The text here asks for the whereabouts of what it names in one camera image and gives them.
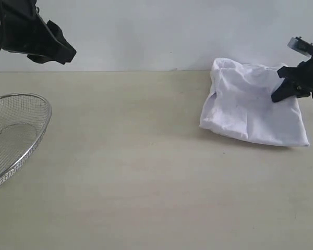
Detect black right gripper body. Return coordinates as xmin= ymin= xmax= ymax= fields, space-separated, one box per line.
xmin=293 ymin=51 xmax=313 ymax=98

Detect silver wire mesh basket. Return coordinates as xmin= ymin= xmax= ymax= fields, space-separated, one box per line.
xmin=0 ymin=93 xmax=52 ymax=186

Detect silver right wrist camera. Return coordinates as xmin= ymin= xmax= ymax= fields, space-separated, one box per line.
xmin=287 ymin=36 xmax=313 ymax=57

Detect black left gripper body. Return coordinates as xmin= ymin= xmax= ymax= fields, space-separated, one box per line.
xmin=0 ymin=1 xmax=52 ymax=55

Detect white t-shirt red logo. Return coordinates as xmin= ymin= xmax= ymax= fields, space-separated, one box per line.
xmin=199 ymin=58 xmax=309 ymax=147

